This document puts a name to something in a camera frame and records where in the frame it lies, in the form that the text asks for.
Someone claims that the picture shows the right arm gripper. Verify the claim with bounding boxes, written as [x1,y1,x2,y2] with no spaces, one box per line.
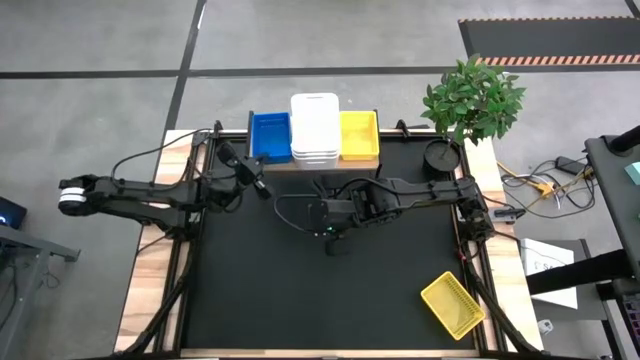
[305,189,365,237]

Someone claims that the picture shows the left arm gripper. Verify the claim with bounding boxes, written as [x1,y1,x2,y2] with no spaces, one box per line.
[217,141,276,202]

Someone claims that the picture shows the blue slotted plastic basket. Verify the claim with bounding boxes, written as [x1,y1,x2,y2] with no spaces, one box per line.
[250,111,293,165]

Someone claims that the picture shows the white plastic basket with handle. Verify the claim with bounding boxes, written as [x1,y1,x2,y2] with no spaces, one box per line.
[291,152,342,164]
[289,92,343,157]

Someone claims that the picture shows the yellow slotted plastic basket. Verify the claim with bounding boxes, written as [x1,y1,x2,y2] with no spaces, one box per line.
[420,271,487,342]
[339,110,381,162]

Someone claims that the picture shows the black table mat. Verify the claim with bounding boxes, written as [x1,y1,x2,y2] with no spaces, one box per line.
[197,134,465,351]

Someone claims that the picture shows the green potted plant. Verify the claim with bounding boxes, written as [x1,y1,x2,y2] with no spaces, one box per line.
[421,53,527,175]

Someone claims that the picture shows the grey metal desk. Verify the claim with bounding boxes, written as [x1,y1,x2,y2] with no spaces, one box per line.
[0,223,82,346]

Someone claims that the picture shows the white cardboard box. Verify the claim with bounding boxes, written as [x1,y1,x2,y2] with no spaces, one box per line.
[519,237,580,311]

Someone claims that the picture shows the black power adapter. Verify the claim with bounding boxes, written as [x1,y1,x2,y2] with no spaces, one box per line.
[554,155,584,176]

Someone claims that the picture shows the black floor mat orange stripes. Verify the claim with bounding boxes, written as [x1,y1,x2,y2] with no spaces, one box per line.
[458,16,640,69]

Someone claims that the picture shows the black side desk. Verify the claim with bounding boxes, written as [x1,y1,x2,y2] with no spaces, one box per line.
[524,124,640,360]

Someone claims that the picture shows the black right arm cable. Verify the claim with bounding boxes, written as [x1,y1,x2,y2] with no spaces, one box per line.
[272,192,321,236]

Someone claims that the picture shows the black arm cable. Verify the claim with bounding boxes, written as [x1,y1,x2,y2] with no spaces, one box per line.
[110,127,215,182]
[272,192,321,236]

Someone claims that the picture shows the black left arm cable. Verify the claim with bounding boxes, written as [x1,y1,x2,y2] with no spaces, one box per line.
[110,127,215,182]

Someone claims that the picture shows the black aluminium rig frame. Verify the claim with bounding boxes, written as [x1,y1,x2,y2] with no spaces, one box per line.
[113,119,546,360]

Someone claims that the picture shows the grey cable hub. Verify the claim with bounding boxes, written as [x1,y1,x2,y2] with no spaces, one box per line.
[492,207,527,224]

